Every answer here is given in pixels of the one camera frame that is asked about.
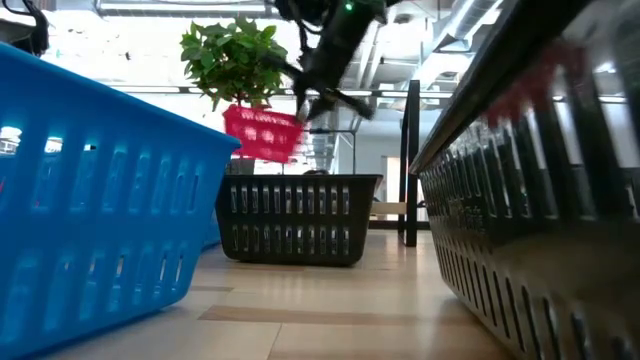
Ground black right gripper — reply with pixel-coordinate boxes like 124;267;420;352
264;44;375;124

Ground red plastic slotted basket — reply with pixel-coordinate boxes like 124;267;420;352
222;103;305;165
482;42;589;129

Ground black plastic slotted basket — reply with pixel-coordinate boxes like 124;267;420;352
408;0;640;360
214;173;384;267

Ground blue plastic slotted basket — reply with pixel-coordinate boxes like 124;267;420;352
202;209;222;251
0;42;242;360

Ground light wooden shelf board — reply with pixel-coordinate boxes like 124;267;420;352
369;201;407;216

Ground black plant pot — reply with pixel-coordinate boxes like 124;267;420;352
225;157;257;176

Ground green leafy potted plant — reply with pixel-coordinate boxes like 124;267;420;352
179;17;290;112

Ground black metal shelf frame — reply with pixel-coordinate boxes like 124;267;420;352
368;79;431;248

